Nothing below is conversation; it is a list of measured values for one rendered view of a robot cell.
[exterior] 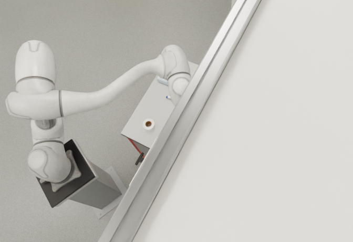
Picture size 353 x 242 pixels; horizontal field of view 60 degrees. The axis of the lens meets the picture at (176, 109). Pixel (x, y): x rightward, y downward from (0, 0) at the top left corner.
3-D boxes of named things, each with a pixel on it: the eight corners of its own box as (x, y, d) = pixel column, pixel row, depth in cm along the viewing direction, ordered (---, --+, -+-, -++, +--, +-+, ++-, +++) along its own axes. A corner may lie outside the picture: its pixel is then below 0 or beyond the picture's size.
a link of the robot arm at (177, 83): (199, 109, 130) (192, 83, 135) (197, 93, 116) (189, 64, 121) (174, 115, 130) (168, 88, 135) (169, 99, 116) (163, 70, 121)
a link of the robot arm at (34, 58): (33, 153, 170) (33, 117, 179) (64, 150, 176) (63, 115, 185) (8, 79, 105) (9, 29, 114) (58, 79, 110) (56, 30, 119)
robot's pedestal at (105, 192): (81, 188, 250) (31, 166, 181) (112, 166, 255) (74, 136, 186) (99, 219, 239) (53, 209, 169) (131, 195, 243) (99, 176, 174)
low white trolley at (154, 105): (145, 163, 253) (120, 133, 183) (180, 102, 272) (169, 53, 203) (209, 197, 237) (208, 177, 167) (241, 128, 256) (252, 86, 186)
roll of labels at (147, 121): (146, 133, 182) (144, 131, 178) (142, 123, 184) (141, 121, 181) (157, 128, 182) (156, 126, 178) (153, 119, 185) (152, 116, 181)
